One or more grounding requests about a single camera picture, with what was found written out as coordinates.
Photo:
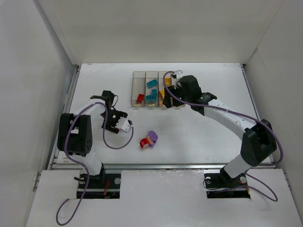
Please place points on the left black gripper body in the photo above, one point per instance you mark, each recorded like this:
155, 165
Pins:
113, 120

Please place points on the teal lego brick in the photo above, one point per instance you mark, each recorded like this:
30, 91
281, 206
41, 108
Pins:
152, 83

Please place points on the red lego brick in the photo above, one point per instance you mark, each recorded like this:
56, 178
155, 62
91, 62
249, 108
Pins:
140, 98

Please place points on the red purple lego stack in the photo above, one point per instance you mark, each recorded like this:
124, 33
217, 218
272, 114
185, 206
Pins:
149, 140

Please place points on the yellow lego stack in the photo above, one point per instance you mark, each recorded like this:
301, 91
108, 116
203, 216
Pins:
161, 97

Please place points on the yellow round patterned lego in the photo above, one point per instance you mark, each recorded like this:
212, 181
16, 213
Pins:
168, 82

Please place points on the teal lego block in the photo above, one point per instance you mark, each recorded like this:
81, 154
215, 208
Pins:
152, 96

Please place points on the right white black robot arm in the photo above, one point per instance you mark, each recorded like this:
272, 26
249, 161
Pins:
257, 138

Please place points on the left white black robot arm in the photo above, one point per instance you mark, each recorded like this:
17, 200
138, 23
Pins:
75, 137

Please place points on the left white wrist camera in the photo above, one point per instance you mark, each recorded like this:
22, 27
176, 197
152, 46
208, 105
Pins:
124, 124

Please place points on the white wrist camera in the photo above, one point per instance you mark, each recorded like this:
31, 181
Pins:
124, 124
177, 74

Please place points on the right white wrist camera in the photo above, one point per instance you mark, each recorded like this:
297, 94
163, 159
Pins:
177, 74

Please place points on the metal rail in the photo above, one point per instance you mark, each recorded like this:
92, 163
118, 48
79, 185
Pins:
141, 166

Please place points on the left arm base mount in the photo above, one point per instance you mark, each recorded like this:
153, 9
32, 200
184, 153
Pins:
105, 187

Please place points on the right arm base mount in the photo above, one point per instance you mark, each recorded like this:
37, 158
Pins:
219, 185

